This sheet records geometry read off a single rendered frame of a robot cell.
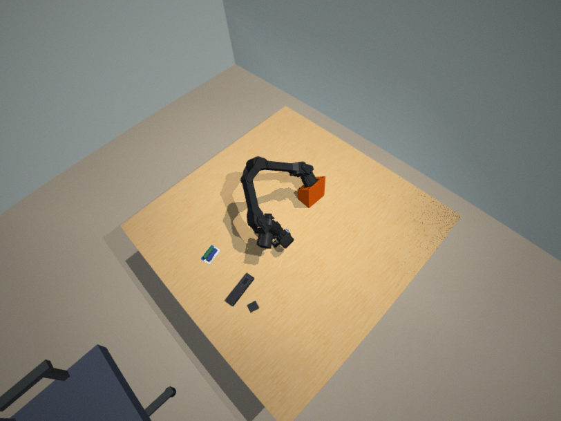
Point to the dark grey square piece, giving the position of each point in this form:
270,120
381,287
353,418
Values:
253,306

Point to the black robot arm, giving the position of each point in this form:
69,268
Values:
255,216

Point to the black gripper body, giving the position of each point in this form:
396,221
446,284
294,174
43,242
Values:
285,239

